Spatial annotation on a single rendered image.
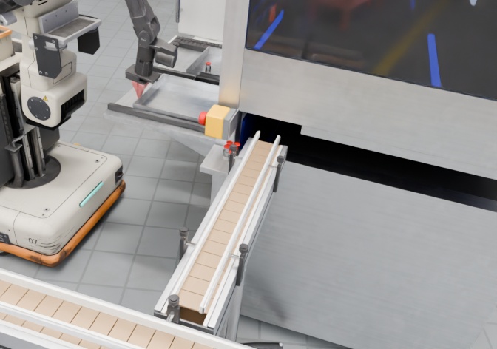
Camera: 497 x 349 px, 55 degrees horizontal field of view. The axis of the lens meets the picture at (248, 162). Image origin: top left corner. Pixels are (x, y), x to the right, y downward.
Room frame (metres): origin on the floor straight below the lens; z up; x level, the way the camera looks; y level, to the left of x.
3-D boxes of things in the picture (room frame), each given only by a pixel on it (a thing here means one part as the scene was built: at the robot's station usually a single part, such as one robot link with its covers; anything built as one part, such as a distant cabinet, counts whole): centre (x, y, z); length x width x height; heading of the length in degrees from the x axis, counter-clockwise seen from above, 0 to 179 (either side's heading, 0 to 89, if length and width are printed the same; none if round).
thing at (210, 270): (0.91, 0.02, 0.92); 0.69 x 0.15 x 0.16; 168
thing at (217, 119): (1.22, 0.10, 1.00); 0.08 x 0.07 x 0.07; 78
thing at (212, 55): (1.82, 0.09, 0.90); 0.34 x 0.26 x 0.04; 78
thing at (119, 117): (1.67, 0.20, 0.87); 0.70 x 0.48 x 0.02; 168
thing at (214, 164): (1.19, 0.06, 0.87); 0.14 x 0.13 x 0.02; 78
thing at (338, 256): (2.19, -0.58, 0.44); 2.06 x 1.00 x 0.88; 168
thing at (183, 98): (1.50, 0.22, 0.90); 0.34 x 0.26 x 0.04; 79
